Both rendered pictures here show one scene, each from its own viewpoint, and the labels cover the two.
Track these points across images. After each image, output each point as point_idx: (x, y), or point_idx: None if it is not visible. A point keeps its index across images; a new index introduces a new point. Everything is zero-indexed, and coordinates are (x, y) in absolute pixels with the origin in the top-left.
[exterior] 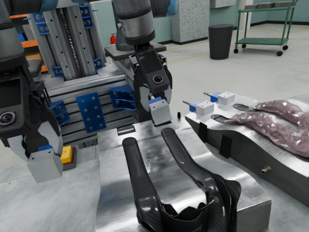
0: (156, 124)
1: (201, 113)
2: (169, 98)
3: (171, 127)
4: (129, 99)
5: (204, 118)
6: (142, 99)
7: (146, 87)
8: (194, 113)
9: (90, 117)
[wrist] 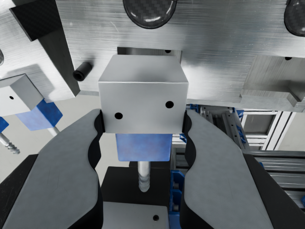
0: (175, 56)
1: (28, 83)
2: (80, 118)
3: (125, 19)
4: (179, 196)
5: (21, 61)
6: (232, 151)
7: (203, 223)
8: (48, 96)
9: None
